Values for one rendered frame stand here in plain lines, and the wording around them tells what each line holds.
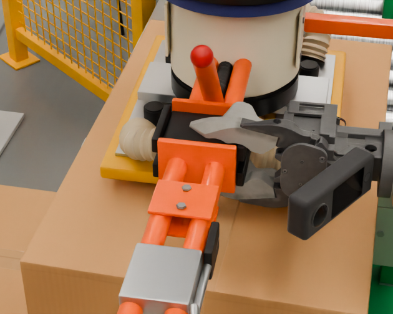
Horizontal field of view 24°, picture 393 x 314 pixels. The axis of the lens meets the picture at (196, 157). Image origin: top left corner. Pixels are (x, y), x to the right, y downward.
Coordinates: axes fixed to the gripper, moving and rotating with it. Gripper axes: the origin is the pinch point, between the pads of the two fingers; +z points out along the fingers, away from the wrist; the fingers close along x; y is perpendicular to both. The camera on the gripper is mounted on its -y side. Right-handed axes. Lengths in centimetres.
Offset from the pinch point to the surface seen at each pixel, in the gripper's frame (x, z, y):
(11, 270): -55, 40, 33
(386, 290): -110, -31, 96
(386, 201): -53, -25, 62
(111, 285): -16.4, 9.6, -4.0
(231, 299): -15.8, -4.2, -4.6
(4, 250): -55, 43, 38
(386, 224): -59, -25, 62
